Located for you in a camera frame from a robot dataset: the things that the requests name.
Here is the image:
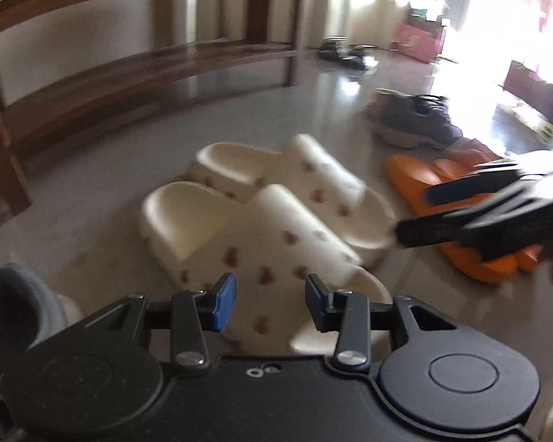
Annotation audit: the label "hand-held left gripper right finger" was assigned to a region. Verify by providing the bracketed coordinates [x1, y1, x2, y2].
[304, 274, 459, 373]

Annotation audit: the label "black sandal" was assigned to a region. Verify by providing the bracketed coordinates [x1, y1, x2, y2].
[319, 37, 352, 62]
[341, 52, 379, 73]

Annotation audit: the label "brown wooden furniture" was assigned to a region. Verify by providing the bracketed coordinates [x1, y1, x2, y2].
[504, 59, 553, 120]

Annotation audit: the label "pink box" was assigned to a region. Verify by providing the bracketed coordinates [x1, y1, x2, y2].
[393, 23, 444, 63]

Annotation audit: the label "pink slipper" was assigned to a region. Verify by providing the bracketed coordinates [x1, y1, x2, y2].
[445, 139, 501, 164]

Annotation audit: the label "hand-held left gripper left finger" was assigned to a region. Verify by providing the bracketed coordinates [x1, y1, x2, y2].
[80, 273, 238, 373]

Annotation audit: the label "orange slide slipper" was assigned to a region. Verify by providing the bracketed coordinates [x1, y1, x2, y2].
[385, 153, 521, 285]
[431, 157, 543, 273]

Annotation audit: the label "wooden shoe rack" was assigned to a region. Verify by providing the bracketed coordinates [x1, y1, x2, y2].
[0, 0, 307, 228]

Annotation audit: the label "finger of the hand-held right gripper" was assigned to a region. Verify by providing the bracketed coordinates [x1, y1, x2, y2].
[423, 159, 535, 206]
[395, 200, 498, 248]

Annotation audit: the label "blue knit sneaker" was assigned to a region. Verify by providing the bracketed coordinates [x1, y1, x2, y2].
[0, 262, 81, 442]

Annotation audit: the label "dark sneaker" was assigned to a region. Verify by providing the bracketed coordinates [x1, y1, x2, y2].
[369, 90, 464, 150]

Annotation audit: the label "cream patterned slide slipper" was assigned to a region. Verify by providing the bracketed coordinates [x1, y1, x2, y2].
[138, 182, 392, 357]
[187, 133, 399, 270]

